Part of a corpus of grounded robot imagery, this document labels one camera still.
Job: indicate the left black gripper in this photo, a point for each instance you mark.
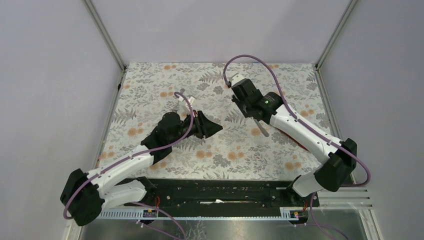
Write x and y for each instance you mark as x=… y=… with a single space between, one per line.
x=205 y=128

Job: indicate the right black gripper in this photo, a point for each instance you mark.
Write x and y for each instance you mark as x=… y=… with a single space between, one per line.
x=235 y=99

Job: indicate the silver knife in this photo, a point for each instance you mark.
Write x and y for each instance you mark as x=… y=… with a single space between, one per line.
x=261 y=128

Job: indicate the dark red cloth napkin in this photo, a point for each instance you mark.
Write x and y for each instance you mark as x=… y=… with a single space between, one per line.
x=295 y=141

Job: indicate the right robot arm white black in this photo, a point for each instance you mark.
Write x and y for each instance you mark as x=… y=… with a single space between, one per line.
x=334 y=155

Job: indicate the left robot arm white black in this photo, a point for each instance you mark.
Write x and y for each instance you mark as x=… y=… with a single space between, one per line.
x=87 y=194

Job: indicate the floral patterned tablecloth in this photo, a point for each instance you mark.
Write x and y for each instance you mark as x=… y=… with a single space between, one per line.
x=239 y=151

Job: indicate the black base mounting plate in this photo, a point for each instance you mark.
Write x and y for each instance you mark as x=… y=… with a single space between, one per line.
x=214 y=197

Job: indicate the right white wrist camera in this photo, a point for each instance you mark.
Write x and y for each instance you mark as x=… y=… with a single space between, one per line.
x=236 y=79

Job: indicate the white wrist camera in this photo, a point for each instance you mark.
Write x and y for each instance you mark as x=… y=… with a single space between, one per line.
x=188 y=101
x=236 y=79

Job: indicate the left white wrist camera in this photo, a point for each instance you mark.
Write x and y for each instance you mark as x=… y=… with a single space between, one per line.
x=188 y=101

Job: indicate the slotted cable duct rail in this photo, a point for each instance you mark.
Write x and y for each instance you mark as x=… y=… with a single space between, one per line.
x=264 y=214

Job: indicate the left aluminium frame post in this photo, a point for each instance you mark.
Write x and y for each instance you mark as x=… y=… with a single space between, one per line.
x=98 y=22

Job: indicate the aluminium frame post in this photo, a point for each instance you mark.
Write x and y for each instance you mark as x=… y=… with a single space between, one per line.
x=338 y=29
x=98 y=22

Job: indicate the right aluminium frame post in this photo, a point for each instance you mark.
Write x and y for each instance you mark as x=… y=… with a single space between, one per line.
x=338 y=29

